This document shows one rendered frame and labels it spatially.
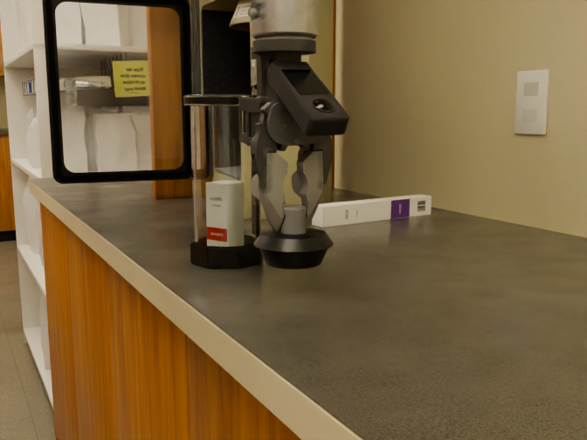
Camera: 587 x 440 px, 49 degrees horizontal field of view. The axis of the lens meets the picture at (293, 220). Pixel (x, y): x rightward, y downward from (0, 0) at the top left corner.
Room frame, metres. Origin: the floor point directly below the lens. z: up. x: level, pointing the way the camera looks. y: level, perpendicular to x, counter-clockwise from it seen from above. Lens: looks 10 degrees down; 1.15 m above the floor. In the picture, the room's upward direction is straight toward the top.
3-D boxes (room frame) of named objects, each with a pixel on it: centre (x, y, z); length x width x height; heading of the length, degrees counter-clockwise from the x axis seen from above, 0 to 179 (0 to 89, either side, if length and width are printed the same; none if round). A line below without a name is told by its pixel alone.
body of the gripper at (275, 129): (0.76, 0.01, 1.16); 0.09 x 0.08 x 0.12; 28
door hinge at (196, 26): (1.49, 0.22, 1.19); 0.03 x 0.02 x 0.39; 28
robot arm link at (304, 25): (0.75, 0.01, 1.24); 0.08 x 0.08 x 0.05
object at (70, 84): (1.38, 0.46, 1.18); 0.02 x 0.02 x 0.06; 22
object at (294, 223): (0.73, 0.00, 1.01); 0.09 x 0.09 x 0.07
